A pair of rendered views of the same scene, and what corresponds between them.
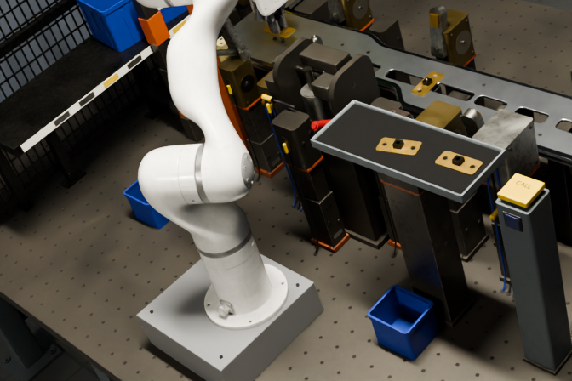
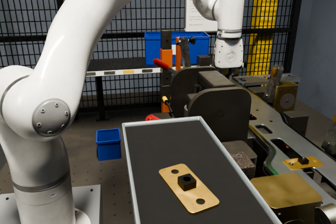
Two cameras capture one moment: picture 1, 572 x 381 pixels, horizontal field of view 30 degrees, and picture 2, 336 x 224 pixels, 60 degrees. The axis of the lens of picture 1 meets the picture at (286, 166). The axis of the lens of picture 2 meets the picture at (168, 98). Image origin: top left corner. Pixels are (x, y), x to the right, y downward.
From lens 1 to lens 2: 168 cm
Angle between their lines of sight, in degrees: 26
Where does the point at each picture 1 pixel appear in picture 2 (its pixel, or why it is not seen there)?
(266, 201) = not seen: hidden behind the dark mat
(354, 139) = (156, 146)
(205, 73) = (79, 15)
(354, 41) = (267, 112)
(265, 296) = not seen: outside the picture
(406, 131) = (217, 174)
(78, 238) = (69, 141)
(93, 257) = not seen: hidden behind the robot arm
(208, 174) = (9, 96)
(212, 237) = (11, 164)
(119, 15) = (153, 44)
